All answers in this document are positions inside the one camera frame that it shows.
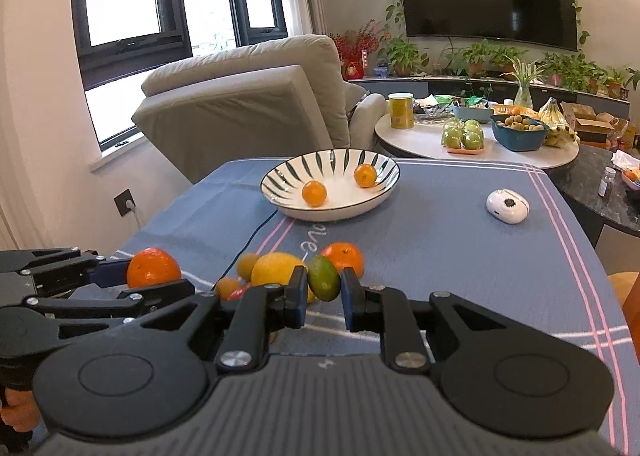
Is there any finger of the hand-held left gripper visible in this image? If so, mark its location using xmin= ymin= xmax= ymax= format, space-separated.
xmin=27 ymin=279 xmax=197 ymax=342
xmin=0 ymin=247 xmax=133 ymax=296

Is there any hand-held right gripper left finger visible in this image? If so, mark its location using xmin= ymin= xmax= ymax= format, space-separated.
xmin=122 ymin=266 xmax=309 ymax=372

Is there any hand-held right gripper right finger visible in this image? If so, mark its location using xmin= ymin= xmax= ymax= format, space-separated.
xmin=340 ymin=267 xmax=506 ymax=372

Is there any large orange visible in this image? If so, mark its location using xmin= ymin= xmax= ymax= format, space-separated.
xmin=126 ymin=247 xmax=182 ymax=289

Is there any large yellow citrus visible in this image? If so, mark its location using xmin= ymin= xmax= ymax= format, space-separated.
xmin=250 ymin=252 xmax=317 ymax=305

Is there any medium orange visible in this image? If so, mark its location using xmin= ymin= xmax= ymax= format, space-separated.
xmin=320 ymin=242 xmax=366 ymax=283

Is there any brown kiwi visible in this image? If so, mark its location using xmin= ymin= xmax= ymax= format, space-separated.
xmin=236 ymin=253 xmax=261 ymax=283

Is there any striped white ceramic bowl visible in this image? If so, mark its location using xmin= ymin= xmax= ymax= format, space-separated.
xmin=260 ymin=149 xmax=401 ymax=222

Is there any person's left hand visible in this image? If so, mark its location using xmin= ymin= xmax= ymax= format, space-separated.
xmin=0 ymin=387 xmax=42 ymax=438

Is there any blue striped tablecloth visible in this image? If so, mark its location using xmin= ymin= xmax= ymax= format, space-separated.
xmin=112 ymin=159 xmax=640 ymax=456

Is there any round white table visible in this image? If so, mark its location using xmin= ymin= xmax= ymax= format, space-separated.
xmin=374 ymin=105 xmax=581 ymax=172

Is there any white oval device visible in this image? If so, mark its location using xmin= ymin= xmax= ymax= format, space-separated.
xmin=486 ymin=189 xmax=531 ymax=225

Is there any yellow can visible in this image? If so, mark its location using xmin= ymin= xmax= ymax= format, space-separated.
xmin=388 ymin=93 xmax=416 ymax=130

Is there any pack of green apples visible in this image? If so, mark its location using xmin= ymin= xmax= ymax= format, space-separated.
xmin=441 ymin=119 xmax=486 ymax=155

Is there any beige armchair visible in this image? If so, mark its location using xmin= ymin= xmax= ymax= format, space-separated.
xmin=131 ymin=34 xmax=389 ymax=185

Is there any glass snack dish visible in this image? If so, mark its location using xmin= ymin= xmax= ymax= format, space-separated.
xmin=412 ymin=101 xmax=457 ymax=121

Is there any teal plastic basket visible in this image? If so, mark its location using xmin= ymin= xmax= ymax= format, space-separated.
xmin=451 ymin=99 xmax=494 ymax=124

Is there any grey television cabinet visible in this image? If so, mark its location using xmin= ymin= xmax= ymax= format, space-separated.
xmin=350 ymin=74 xmax=632 ymax=121

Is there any blue bowl of longans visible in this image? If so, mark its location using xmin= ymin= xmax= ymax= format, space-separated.
xmin=490 ymin=115 xmax=551 ymax=152

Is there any potted green plant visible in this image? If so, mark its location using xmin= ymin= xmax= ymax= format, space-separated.
xmin=602 ymin=65 xmax=640 ymax=100
xmin=542 ymin=51 xmax=607 ymax=93
xmin=449 ymin=40 xmax=522 ymax=78
xmin=384 ymin=36 xmax=427 ymax=78

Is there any orange plastic basket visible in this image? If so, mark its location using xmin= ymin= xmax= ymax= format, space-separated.
xmin=492 ymin=105 xmax=539 ymax=120

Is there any red flower arrangement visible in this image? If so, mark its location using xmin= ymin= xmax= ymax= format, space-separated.
xmin=330 ymin=20 xmax=383 ymax=82

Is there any dark marble counter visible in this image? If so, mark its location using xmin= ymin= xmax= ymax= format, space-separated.
xmin=550 ymin=143 xmax=640 ymax=238

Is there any glass vase with plant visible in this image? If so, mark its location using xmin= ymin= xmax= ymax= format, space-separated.
xmin=501 ymin=55 xmax=547 ymax=110

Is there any bunch of bananas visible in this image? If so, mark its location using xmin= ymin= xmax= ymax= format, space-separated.
xmin=537 ymin=97 xmax=582 ymax=147

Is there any cardboard box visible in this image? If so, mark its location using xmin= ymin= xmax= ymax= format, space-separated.
xmin=560 ymin=101 xmax=632 ymax=145

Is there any black wall socket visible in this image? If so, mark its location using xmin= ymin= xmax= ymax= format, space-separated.
xmin=114 ymin=189 xmax=139 ymax=217

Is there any thin dark cable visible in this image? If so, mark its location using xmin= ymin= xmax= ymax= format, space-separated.
xmin=231 ymin=209 xmax=277 ymax=283

